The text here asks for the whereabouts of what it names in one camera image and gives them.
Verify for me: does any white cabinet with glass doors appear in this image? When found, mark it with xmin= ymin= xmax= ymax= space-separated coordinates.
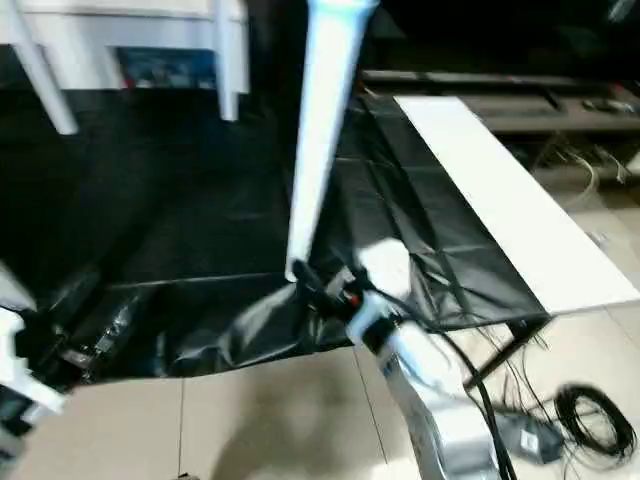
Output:
xmin=0 ymin=0 xmax=251 ymax=95

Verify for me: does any black object with white label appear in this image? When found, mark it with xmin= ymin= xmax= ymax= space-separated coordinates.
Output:
xmin=499 ymin=416 xmax=565 ymax=465

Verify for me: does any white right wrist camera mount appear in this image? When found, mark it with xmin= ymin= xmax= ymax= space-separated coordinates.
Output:
xmin=347 ymin=238 xmax=415 ymax=347

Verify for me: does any black metal stand leg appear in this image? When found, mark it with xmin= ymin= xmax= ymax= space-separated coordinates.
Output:
xmin=462 ymin=318 xmax=547 ymax=392

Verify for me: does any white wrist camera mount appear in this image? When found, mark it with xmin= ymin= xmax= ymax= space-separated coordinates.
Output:
xmin=347 ymin=238 xmax=415 ymax=347
xmin=0 ymin=308 xmax=68 ymax=427

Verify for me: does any black work mat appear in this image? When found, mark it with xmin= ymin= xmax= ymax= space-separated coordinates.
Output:
xmin=0 ymin=87 xmax=551 ymax=386

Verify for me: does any white flat board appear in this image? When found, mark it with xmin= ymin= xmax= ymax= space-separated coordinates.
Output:
xmin=392 ymin=94 xmax=640 ymax=317

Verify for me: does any black coiled cable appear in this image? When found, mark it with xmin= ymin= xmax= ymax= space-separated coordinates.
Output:
xmin=553 ymin=381 xmax=632 ymax=460

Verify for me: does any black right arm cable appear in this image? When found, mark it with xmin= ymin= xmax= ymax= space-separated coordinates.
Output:
xmin=364 ymin=283 xmax=522 ymax=480

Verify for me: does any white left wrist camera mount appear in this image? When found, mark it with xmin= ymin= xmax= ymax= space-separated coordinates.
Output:
xmin=0 ymin=308 xmax=68 ymax=427

